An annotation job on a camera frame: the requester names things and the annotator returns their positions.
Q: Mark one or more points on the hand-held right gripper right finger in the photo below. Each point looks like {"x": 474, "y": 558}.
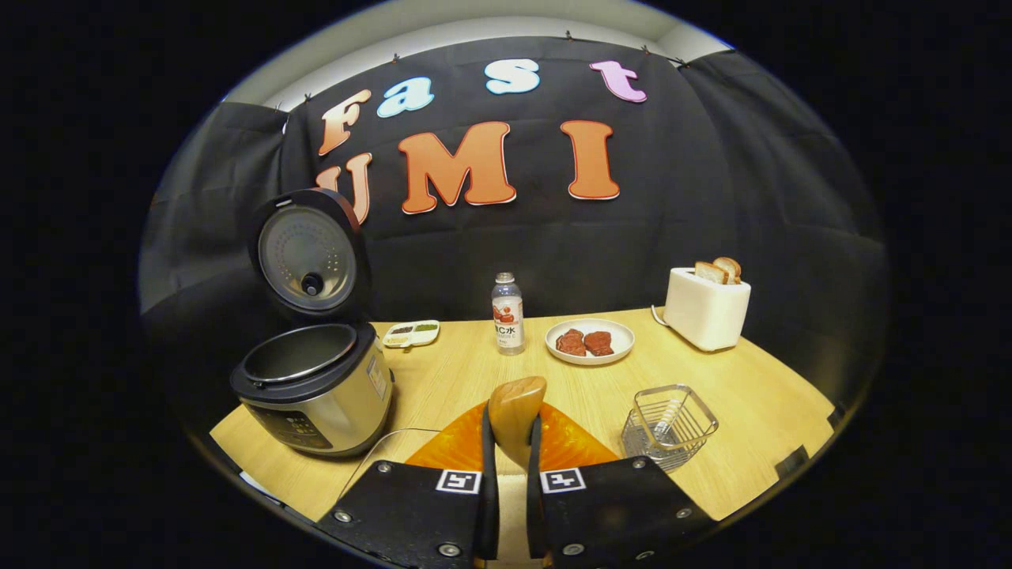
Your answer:
{"x": 535, "y": 506}

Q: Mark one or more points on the wooden spoon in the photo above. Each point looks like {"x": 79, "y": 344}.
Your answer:
{"x": 516, "y": 411}

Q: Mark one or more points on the white toaster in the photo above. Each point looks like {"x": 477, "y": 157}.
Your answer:
{"x": 704, "y": 316}

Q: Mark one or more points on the red meat piece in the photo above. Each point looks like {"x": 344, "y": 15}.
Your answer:
{"x": 571, "y": 344}
{"x": 598, "y": 344}

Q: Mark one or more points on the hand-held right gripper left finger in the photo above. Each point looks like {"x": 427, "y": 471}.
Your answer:
{"x": 490, "y": 506}

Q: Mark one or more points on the black table edge clamp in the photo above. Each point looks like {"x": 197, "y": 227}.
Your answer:
{"x": 792, "y": 462}

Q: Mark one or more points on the toasted bread slice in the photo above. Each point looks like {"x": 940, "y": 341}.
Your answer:
{"x": 710, "y": 273}
{"x": 730, "y": 267}

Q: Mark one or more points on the black backdrop cloth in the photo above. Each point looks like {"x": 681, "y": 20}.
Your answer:
{"x": 711, "y": 197}

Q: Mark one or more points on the clear plastic drink bottle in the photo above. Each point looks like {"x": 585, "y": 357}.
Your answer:
{"x": 507, "y": 316}

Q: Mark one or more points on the white round plate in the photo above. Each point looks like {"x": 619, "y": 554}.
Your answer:
{"x": 617, "y": 336}

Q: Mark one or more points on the white divided condiment dish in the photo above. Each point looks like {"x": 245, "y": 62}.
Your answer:
{"x": 411, "y": 334}

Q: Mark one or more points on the black silver rice cooker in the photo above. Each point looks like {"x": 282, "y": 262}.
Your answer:
{"x": 324, "y": 395}

